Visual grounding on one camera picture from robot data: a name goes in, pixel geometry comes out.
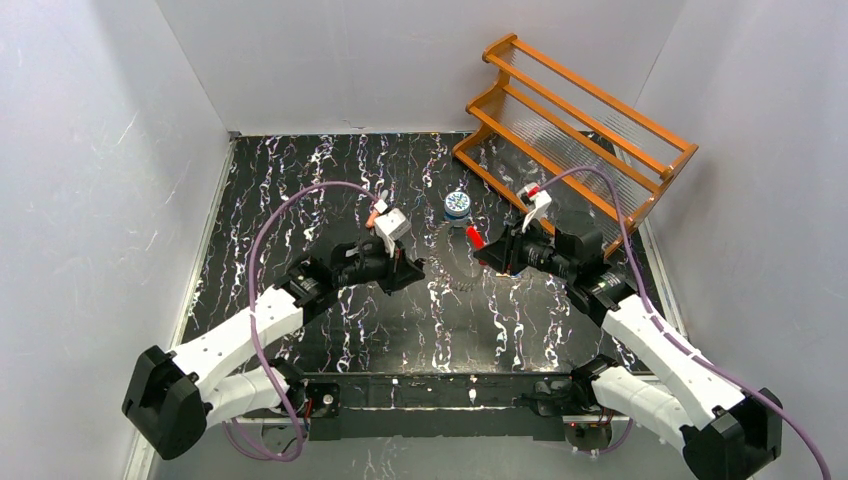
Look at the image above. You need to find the red handled spiked keyring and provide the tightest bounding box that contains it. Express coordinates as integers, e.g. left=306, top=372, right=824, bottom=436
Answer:
left=430, top=221, right=484, bottom=292

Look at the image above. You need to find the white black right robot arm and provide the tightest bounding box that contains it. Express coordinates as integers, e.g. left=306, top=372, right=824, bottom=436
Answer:
left=466, top=212, right=782, bottom=479

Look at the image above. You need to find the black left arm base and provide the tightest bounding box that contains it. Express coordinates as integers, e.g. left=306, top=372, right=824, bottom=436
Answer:
left=286, top=380, right=341, bottom=419

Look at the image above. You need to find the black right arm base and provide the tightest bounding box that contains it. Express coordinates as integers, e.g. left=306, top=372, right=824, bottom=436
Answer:
left=516, top=378, right=614, bottom=452

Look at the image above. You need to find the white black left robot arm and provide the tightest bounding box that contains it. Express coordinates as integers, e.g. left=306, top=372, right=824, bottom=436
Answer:
left=121, top=238, right=426, bottom=460

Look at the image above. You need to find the white orange marker pen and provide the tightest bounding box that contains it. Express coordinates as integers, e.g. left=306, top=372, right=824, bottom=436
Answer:
left=365, top=190, right=389, bottom=229

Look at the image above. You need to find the small blue white jar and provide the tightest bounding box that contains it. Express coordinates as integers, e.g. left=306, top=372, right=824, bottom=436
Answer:
left=443, top=190, right=471, bottom=222

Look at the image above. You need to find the orange wooden shelf rack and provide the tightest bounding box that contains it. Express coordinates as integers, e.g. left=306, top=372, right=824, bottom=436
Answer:
left=453, top=34, right=698, bottom=254

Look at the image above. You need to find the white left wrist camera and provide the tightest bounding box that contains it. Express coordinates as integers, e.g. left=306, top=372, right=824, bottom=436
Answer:
left=374, top=208, right=411, bottom=258

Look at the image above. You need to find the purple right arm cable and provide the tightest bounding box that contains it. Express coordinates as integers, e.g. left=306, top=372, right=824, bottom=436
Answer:
left=529, top=165, right=833, bottom=480

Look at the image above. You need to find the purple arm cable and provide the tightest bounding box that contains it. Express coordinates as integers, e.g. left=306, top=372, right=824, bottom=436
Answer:
left=529, top=165, right=833, bottom=480
left=221, top=181, right=389, bottom=463

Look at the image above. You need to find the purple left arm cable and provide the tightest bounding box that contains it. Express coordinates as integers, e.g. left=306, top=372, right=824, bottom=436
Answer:
left=221, top=181, right=389, bottom=463

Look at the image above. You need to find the aluminium frame rail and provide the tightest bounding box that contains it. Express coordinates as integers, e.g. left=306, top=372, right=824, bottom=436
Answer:
left=124, top=427, right=692, bottom=479

